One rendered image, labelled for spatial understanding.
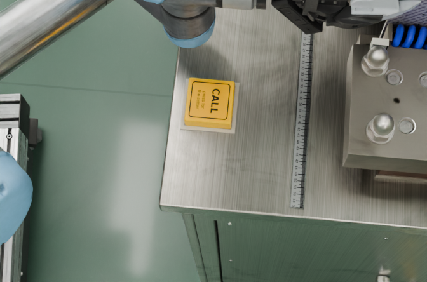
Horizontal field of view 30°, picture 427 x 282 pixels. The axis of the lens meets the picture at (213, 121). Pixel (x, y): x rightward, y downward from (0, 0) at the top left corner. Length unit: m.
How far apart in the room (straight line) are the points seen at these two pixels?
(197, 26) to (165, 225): 1.04
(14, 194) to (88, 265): 1.15
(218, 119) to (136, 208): 0.96
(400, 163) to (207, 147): 0.29
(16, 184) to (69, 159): 1.22
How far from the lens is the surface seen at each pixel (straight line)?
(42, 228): 2.13
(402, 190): 1.19
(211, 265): 1.63
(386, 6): 1.06
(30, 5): 1.10
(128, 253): 2.08
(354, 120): 1.07
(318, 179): 1.18
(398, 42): 1.12
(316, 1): 1.02
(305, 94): 1.22
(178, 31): 1.13
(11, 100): 2.01
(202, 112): 1.18
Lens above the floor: 2.03
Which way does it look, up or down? 70 degrees down
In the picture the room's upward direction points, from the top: 4 degrees counter-clockwise
